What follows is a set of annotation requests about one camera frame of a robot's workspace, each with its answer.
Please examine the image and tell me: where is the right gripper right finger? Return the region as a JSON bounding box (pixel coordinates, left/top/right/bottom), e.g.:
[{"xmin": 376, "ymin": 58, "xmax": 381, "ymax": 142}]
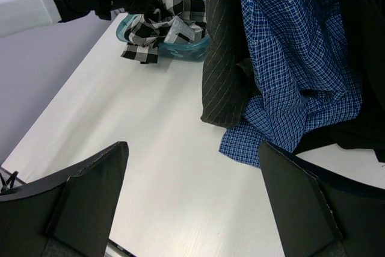
[{"xmin": 259, "ymin": 142, "xmax": 384, "ymax": 256}]

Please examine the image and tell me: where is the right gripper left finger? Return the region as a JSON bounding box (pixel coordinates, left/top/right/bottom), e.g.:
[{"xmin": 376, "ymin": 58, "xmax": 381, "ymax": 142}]
[{"xmin": 1, "ymin": 141, "xmax": 129, "ymax": 256}]

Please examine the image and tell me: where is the black white checkered shirt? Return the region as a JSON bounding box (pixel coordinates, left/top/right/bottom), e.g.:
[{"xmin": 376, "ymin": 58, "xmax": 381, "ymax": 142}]
[{"xmin": 120, "ymin": 0, "xmax": 208, "ymax": 65}]

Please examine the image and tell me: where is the blue checkered shirt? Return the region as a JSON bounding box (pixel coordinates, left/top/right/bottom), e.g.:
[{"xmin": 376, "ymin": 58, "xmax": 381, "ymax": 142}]
[{"xmin": 219, "ymin": 0, "xmax": 362, "ymax": 166}]

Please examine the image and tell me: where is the black pinstripe shirt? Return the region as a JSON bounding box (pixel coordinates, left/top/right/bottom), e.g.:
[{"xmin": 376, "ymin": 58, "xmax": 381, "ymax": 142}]
[{"xmin": 201, "ymin": 0, "xmax": 259, "ymax": 128}]

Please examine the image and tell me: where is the plain black shirt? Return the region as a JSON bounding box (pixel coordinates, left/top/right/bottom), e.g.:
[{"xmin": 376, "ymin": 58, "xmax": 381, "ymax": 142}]
[{"xmin": 294, "ymin": 0, "xmax": 384, "ymax": 163}]

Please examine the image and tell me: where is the teal plastic basin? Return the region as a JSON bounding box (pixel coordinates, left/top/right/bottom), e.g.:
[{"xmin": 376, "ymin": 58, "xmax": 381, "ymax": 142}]
[{"xmin": 115, "ymin": 0, "xmax": 211, "ymax": 63}]

